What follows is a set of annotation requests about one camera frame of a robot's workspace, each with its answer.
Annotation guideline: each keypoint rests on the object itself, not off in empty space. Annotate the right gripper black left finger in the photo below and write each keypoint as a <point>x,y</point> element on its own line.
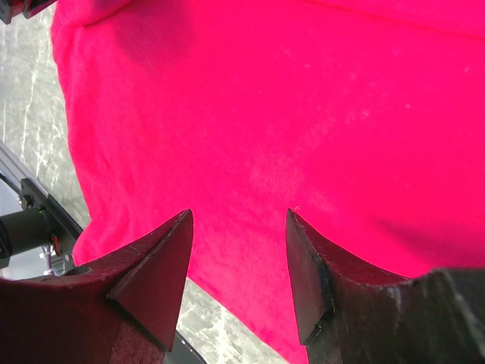
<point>120,308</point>

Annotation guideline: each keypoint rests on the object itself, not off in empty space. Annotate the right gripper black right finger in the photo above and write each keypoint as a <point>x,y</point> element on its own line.
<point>350,311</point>

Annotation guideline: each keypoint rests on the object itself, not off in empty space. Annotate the red t shirt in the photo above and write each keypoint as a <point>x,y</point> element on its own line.
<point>367,117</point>

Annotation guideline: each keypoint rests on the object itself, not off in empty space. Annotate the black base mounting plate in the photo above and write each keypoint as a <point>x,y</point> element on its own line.
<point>20,190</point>

